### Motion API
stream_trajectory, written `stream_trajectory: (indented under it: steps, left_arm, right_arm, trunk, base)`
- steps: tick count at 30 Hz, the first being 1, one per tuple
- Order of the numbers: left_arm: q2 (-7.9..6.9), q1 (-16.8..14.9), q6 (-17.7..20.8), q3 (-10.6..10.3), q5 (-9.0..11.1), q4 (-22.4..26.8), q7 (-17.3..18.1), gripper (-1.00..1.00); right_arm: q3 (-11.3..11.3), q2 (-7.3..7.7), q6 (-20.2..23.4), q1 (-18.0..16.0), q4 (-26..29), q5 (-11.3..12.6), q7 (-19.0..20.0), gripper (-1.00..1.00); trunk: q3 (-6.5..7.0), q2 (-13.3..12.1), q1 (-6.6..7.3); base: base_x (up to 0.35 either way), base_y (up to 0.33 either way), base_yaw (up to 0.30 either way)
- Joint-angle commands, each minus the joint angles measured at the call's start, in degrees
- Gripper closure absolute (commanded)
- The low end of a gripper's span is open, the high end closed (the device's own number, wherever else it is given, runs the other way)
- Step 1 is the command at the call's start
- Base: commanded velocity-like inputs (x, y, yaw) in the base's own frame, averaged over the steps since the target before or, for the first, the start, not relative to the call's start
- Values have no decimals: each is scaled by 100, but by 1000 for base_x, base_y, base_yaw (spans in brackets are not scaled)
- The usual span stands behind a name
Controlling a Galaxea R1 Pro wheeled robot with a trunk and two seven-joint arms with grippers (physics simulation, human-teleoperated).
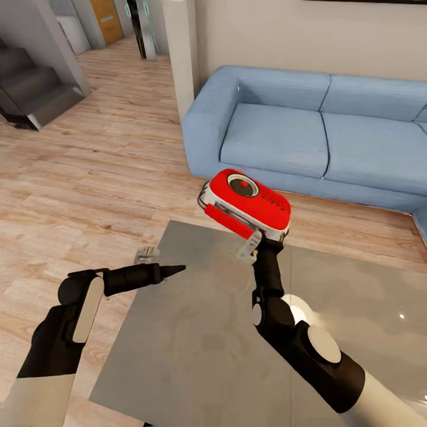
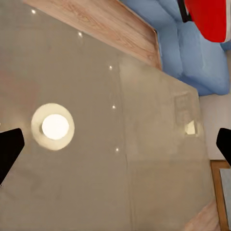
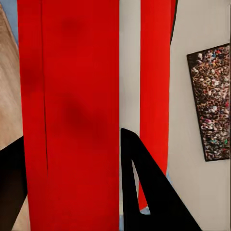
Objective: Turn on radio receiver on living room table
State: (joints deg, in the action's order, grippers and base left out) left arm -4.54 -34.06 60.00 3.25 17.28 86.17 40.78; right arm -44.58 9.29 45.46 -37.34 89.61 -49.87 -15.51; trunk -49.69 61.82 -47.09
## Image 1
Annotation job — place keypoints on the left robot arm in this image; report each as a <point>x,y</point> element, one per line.
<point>40,394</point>

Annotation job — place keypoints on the radio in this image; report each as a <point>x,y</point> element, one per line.
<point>244,206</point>

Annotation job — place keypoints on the coffee table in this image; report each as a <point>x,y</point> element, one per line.
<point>189,355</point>

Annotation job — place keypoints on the sofa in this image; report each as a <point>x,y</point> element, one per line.
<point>344,138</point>

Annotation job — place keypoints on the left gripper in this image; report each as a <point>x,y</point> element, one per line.
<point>141,275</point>

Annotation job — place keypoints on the standing mirror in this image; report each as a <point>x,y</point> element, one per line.
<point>139,14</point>

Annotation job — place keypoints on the door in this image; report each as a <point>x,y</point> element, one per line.
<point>108,21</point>

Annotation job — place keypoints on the stairs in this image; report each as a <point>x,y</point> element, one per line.
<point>32,96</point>

